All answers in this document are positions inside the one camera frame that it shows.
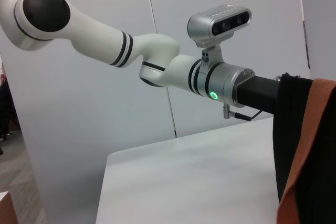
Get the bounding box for wooden box furniture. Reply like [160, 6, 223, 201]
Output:
[0, 191, 19, 224]

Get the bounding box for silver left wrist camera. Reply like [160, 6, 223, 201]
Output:
[186, 5, 252, 49]

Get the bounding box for seated person in black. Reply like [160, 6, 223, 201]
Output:
[0, 62, 20, 156]

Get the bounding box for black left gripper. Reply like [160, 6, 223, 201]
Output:
[236, 76, 284, 116]

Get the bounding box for black food bag orange straps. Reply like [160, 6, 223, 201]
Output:
[271, 73, 336, 224]

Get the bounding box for left gripper connector cable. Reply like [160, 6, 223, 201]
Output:
[222, 104, 263, 122]

